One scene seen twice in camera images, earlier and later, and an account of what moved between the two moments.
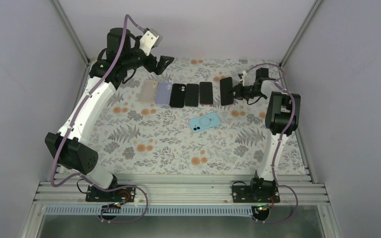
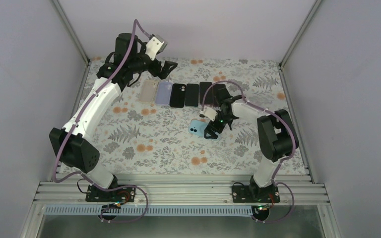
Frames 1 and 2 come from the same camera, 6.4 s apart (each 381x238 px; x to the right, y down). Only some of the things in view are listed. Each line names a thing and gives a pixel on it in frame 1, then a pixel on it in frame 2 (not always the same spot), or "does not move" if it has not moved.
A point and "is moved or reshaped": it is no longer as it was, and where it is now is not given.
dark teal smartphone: [192, 95] does not move
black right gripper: [238, 88] to [211, 132]
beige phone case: [148, 90] does not move
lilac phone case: [163, 93] does not move
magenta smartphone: [206, 93] does not move
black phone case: [177, 95] does not move
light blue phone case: [200, 123] is moved or reshaped
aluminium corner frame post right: [299, 33] does not move
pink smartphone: [226, 91] is moved or reshaped
